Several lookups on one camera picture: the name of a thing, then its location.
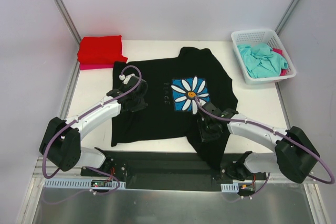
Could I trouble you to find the black daisy print t-shirt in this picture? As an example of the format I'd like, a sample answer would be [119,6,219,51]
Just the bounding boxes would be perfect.
[111,47,238,169]

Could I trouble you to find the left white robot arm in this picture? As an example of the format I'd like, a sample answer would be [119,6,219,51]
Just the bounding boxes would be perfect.
[39,74,148,176]

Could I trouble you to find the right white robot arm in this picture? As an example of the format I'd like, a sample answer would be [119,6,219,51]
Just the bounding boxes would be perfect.
[196,102,321,184]

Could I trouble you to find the folded red t-shirt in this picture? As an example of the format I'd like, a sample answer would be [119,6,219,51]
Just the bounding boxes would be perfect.
[77,35,128,65]

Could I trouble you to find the folded pink t-shirt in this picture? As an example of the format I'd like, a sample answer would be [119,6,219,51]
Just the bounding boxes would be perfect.
[79,63,114,70]

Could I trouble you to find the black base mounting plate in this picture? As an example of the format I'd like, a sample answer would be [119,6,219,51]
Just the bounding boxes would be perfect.
[80,152,271,190]

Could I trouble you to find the crumpled teal t-shirt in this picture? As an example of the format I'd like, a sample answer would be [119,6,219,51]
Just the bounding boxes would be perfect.
[237,43,289,79]

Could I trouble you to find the crumpled pink t-shirt in basket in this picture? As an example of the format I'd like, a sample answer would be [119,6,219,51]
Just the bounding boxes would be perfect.
[272,48,288,76]

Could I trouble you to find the white plastic basket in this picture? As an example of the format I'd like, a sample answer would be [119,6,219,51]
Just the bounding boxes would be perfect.
[231,29,297,85]

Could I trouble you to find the right white cable duct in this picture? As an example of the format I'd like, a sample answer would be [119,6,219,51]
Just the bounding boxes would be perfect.
[220,183,239,193]

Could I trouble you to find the white cable duct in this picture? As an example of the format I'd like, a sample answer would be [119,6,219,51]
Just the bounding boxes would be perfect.
[220,183,239,193]
[44,178,126,190]

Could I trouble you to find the left white cable duct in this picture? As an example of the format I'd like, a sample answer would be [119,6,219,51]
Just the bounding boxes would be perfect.
[44,178,126,190]

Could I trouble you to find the left aluminium frame post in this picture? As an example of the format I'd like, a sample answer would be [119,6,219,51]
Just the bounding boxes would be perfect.
[54,0,81,44]

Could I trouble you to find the aluminium frame post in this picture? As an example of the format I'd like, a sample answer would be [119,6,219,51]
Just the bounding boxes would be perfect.
[54,0,81,44]
[275,0,301,35]

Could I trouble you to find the aluminium front rail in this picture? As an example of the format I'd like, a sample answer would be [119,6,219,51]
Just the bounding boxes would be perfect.
[33,157,81,178]

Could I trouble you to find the right aluminium frame post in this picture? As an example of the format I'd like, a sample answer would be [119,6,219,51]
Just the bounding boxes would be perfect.
[275,0,301,35]

